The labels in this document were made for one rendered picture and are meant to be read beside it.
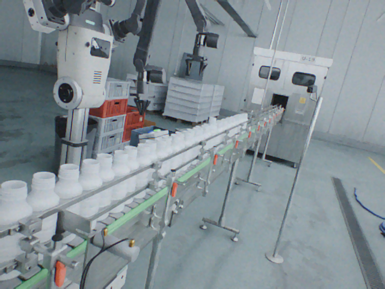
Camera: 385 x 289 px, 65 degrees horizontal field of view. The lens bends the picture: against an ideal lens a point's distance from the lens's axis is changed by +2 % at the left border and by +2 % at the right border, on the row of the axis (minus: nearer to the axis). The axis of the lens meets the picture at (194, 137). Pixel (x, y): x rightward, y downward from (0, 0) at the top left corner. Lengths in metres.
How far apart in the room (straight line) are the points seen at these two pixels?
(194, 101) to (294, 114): 3.01
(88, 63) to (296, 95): 4.84
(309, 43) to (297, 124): 5.99
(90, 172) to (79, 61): 0.88
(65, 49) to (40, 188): 1.03
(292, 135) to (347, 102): 5.75
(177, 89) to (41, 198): 7.60
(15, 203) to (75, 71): 1.03
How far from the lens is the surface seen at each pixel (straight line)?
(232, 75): 11.77
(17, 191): 0.58
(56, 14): 1.43
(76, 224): 0.65
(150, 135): 1.28
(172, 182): 0.90
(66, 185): 0.67
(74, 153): 1.66
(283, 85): 5.96
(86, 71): 1.53
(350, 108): 11.55
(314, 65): 5.97
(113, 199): 0.82
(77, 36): 1.52
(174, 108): 8.17
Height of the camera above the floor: 1.41
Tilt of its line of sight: 12 degrees down
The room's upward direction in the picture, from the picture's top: 12 degrees clockwise
